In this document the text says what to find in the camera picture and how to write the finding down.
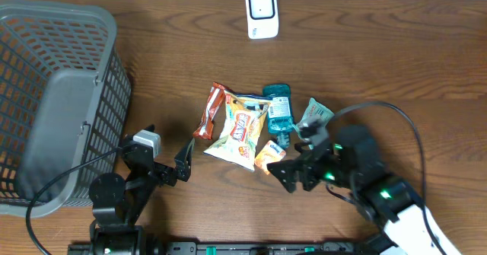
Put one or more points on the light green wipes packet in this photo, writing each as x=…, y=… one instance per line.
x=315, y=110

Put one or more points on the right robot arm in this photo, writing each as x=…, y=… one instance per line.
x=353, y=162

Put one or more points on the orange tissue pack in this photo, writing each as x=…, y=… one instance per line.
x=270, y=153

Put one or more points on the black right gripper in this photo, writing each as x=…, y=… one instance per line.
x=307, y=162

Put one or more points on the white barcode scanner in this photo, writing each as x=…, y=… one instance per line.
x=262, y=19

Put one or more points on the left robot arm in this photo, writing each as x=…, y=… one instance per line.
x=118, y=202

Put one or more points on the teal mouthwash bottle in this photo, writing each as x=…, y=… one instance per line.
x=280, y=118

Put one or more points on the grey plastic mesh basket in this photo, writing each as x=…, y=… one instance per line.
x=64, y=99

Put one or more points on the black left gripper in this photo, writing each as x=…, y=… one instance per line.
x=183, y=163

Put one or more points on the red brown snack bar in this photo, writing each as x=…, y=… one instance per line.
x=215, y=100

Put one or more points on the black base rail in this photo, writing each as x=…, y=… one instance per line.
x=191, y=248

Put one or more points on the yellow snack bag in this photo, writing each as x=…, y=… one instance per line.
x=245, y=115

